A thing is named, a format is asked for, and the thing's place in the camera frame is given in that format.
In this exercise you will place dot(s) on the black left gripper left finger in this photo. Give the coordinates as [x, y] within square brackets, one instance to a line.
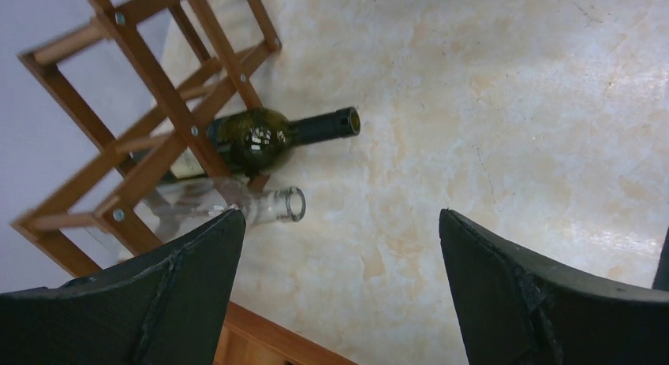
[166, 306]

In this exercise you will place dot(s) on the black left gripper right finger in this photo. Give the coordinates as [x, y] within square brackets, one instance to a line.
[516, 306]

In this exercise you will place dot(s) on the small clear glass bottle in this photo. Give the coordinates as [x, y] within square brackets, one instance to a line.
[172, 210]

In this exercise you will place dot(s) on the dark green wine bottle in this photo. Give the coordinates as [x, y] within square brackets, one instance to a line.
[259, 140]

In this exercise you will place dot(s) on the brown wooden wine rack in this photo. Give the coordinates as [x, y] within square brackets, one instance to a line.
[104, 193]

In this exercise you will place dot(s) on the brown wooden compartment tray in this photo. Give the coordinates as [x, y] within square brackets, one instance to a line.
[248, 338]

